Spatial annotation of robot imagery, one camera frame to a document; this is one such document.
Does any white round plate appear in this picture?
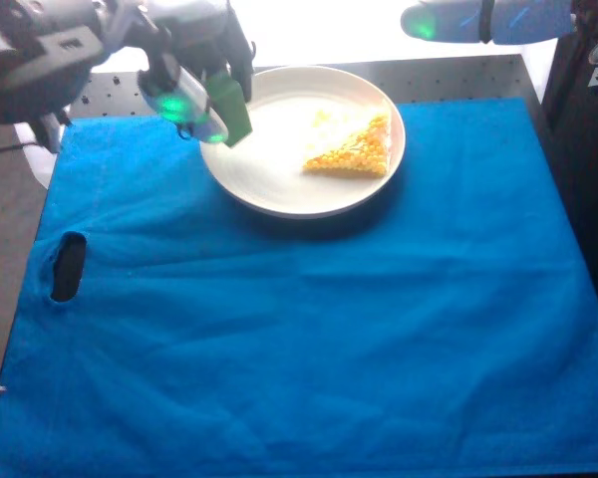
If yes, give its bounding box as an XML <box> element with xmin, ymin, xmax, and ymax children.
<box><xmin>199</xmin><ymin>65</ymin><xmax>408</xmax><ymax>220</ymax></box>

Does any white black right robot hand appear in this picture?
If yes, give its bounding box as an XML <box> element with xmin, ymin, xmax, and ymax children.
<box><xmin>400</xmin><ymin>0</ymin><xmax>577</xmax><ymax>47</ymax></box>

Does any blue cloth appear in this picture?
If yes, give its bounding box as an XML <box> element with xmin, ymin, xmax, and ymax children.
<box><xmin>0</xmin><ymin>97</ymin><xmax>598</xmax><ymax>478</ymax></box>

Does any bag of yellow corn kernels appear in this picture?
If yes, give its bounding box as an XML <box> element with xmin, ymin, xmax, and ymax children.
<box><xmin>301</xmin><ymin>99</ymin><xmax>395</xmax><ymax>179</ymax></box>

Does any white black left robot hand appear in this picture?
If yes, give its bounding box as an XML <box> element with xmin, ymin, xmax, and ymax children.
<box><xmin>129</xmin><ymin>0</ymin><xmax>257</xmax><ymax>146</ymax></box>

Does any thin black cable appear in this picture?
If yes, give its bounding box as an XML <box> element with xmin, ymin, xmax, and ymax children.
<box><xmin>0</xmin><ymin>140</ymin><xmax>34</xmax><ymax>158</ymax></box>

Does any green rectangular block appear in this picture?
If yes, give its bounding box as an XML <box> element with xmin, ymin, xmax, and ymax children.
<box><xmin>202</xmin><ymin>69</ymin><xmax>254</xmax><ymax>149</ymax></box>

